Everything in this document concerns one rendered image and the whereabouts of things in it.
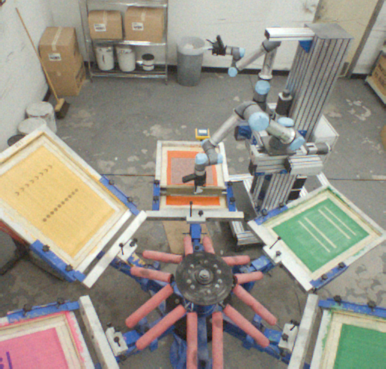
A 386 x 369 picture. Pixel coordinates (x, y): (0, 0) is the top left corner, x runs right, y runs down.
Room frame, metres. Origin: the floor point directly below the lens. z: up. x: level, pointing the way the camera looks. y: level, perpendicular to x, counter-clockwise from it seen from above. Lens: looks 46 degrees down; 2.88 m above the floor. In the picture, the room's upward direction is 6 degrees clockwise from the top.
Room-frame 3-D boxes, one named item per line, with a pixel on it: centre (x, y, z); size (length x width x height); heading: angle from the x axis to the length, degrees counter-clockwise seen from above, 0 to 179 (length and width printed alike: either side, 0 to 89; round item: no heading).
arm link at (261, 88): (2.49, -0.51, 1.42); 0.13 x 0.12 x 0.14; 169
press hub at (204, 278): (0.82, -0.11, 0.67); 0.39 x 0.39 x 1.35
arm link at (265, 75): (2.61, -0.54, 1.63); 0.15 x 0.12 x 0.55; 169
